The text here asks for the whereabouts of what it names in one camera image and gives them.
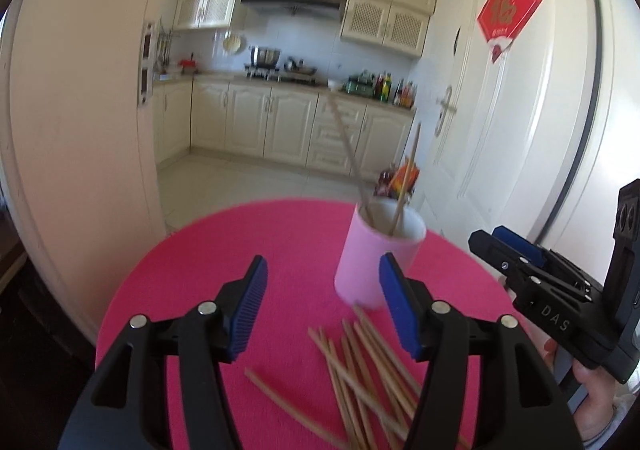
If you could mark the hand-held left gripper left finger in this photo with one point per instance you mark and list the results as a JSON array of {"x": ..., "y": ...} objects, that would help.
[{"x": 247, "y": 310}]

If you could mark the white wall switch panel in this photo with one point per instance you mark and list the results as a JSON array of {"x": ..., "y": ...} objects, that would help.
[{"x": 146, "y": 65}]

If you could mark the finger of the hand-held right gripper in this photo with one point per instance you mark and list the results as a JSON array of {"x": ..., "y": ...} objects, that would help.
[
  {"x": 492, "y": 250},
  {"x": 520, "y": 242}
]

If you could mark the light wooden chopstick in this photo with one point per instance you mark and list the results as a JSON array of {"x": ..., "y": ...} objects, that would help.
[
  {"x": 411, "y": 155},
  {"x": 402, "y": 195},
  {"x": 345, "y": 140},
  {"x": 290, "y": 402}
]

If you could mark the dark frying pan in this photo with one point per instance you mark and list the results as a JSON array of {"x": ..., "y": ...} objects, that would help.
[{"x": 299, "y": 66}]

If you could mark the cream lower kitchen cabinets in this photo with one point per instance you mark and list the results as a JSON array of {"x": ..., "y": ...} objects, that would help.
[{"x": 250, "y": 115}]

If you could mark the colourful snack bags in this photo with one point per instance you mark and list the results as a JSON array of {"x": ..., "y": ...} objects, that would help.
[{"x": 397, "y": 180}]

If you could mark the steel range hood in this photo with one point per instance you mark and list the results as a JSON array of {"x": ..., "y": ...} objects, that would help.
[{"x": 290, "y": 2}]

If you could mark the pink round tablecloth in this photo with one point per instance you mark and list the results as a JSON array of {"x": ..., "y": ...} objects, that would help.
[{"x": 280, "y": 240}]

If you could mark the white panelled door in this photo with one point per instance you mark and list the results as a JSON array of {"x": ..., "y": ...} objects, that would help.
[{"x": 500, "y": 140}]

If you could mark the pile of wooden chopsticks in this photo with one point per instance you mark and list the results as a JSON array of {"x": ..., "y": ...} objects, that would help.
[{"x": 350, "y": 370}]

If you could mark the cluster of condiment bottles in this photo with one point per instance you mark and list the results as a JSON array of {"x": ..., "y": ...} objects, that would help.
[{"x": 385, "y": 87}]

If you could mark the steel cooking pot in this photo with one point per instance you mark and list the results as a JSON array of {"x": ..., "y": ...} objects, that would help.
[{"x": 265, "y": 56}]

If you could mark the black gas stove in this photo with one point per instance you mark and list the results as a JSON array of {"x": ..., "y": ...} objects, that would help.
[{"x": 280, "y": 75}]

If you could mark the pink cup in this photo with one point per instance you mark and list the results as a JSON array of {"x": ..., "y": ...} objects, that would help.
[{"x": 360, "y": 260}]

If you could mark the red diamond paper decoration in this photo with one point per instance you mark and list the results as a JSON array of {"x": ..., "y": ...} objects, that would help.
[{"x": 507, "y": 10}]

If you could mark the person's right hand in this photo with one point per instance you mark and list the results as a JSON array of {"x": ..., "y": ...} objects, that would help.
[{"x": 597, "y": 400}]

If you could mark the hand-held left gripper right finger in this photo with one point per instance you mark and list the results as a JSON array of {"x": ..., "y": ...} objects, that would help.
[{"x": 397, "y": 305}]

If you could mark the hanging kitchen utensil rack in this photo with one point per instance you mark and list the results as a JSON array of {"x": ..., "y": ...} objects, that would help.
[{"x": 164, "y": 47}]

